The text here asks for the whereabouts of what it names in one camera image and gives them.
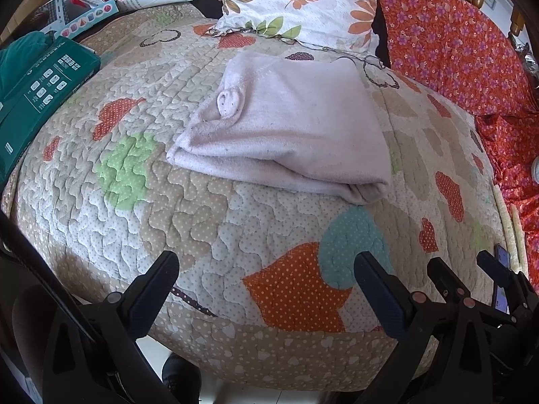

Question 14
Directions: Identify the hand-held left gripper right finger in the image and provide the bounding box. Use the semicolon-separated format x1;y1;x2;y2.
354;251;493;404

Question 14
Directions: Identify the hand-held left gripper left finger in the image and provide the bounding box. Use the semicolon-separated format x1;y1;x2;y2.
44;251;180;404

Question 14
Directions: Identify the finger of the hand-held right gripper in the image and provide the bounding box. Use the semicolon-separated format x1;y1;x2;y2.
477;250;527;304
427;257;512;325

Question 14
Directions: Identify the pink garment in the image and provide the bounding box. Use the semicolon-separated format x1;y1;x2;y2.
166;50;393;207

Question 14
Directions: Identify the smartphone with lit screen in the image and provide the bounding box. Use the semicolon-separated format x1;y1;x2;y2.
492;243;513;314

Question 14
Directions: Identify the black shoe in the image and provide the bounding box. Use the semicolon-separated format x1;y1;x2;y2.
162;353;202;393

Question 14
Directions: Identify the heart patterned quilt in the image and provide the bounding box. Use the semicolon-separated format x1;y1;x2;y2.
0;2;527;395

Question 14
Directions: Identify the red floral cloth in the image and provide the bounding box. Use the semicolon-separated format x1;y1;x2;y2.
376;0;539;271

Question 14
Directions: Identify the teal cardboard box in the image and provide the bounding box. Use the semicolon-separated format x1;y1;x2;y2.
0;36;102;182

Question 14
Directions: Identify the teal fleece cloth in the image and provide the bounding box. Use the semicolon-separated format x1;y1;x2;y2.
0;31;56;94

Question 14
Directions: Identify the light blue toy box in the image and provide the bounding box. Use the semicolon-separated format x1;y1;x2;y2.
55;0;120;39

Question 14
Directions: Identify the dark brown upholstery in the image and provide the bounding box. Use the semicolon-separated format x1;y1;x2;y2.
196;0;226;20

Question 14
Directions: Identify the floral pillow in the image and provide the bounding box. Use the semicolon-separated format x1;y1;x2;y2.
213;0;382;58

